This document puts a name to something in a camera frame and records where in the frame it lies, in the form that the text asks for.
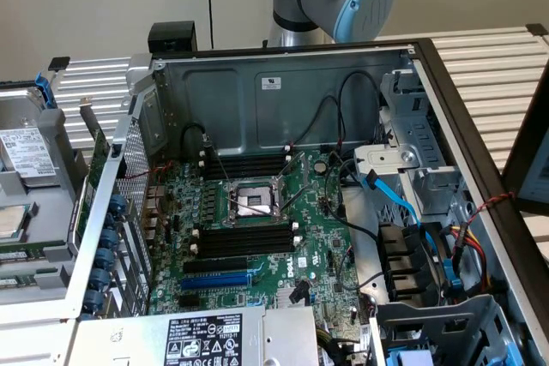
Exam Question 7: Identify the thick braided yellow black cable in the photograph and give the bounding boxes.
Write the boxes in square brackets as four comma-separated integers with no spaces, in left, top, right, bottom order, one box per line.
[315,323,349,363]

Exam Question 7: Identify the blue data wire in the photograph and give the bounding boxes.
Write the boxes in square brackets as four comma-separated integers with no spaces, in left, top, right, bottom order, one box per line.
[359,170,434,255]

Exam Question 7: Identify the multicoloured power wire bundle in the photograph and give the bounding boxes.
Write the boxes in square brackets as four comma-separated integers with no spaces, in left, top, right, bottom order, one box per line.
[445,222,494,294]

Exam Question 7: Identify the green Dell motherboard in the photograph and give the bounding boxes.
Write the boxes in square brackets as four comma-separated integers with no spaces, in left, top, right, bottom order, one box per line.
[148,149,374,344]

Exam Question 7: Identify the blue card retention clip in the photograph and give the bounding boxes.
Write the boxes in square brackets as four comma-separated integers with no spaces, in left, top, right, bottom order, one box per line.
[89,269,111,292]
[94,248,116,271]
[83,290,106,314]
[100,226,121,251]
[106,193,127,218]

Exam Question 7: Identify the blue disk caddy handle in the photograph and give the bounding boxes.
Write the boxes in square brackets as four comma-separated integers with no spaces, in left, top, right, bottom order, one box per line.
[33,72,59,110]

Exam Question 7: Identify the blue expansion slot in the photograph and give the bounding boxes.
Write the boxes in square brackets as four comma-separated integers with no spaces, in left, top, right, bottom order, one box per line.
[179,269,267,293]

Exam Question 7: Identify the red black twisted wire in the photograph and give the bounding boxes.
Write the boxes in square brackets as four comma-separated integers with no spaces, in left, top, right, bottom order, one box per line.
[123,159,178,182]
[464,191,516,225]

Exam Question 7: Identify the grey parts rack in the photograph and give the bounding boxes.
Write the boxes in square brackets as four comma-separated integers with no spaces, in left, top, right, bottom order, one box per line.
[0,76,94,305]

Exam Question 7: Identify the grey metal drive cage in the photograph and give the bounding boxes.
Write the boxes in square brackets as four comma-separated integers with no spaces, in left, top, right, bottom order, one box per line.
[367,292,531,366]

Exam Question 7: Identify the thin metal locking lever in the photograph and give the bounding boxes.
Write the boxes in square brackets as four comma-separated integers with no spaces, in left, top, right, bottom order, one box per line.
[226,194,278,218]
[204,136,235,189]

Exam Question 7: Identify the CPU socket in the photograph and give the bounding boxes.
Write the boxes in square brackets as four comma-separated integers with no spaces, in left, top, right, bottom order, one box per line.
[220,179,289,229]

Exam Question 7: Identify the dark framed panel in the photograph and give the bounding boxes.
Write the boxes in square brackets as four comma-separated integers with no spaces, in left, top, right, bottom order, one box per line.
[500,69,549,214]

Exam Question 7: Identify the black wire loop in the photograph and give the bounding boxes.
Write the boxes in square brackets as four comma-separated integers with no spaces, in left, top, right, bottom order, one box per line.
[181,123,212,153]

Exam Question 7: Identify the white case label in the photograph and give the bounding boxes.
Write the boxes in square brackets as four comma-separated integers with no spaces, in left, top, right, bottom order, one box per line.
[254,75,285,93]

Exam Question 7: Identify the silver CPU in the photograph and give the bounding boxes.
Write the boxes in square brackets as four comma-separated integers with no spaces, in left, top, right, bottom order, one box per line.
[0,201,39,242]

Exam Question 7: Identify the hard disk white label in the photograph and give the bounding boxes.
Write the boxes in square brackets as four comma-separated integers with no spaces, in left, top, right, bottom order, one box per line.
[0,86,61,190]

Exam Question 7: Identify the green graphics card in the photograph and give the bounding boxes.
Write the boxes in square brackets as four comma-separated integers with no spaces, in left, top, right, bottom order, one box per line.
[70,98,113,254]

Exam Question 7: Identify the metal socket cover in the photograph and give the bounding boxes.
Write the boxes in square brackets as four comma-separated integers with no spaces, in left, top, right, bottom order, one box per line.
[274,152,311,213]

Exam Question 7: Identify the long black expansion slot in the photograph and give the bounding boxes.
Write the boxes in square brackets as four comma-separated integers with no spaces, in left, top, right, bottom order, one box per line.
[183,256,250,275]

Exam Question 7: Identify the black box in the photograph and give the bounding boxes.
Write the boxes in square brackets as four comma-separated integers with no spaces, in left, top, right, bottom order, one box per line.
[147,21,199,53]

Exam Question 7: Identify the grey metal PC case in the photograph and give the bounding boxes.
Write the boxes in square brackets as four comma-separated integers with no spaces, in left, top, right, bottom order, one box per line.
[59,37,549,366]

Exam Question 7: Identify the grey power supply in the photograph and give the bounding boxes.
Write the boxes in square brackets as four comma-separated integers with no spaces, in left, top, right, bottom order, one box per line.
[75,304,319,366]

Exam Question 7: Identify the silver finned heat sink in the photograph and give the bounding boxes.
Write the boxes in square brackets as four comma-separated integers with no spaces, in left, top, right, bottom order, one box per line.
[275,285,311,306]

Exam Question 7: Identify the black angled plug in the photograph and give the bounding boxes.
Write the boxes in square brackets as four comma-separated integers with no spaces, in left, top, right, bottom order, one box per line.
[290,279,311,305]

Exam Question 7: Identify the thin black red wire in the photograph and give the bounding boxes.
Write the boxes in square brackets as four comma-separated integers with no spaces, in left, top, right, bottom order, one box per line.
[290,94,344,148]
[336,69,383,148]

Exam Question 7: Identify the green RAM stick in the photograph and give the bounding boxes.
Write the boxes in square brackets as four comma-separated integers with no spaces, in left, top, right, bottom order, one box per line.
[0,248,51,264]
[0,276,42,292]

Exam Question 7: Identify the grey metal disk bay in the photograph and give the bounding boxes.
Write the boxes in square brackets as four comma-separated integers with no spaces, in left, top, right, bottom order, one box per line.
[353,69,471,224]

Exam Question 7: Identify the black plastic fan shroud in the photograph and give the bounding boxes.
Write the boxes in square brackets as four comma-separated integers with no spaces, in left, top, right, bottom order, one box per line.
[376,220,452,303]

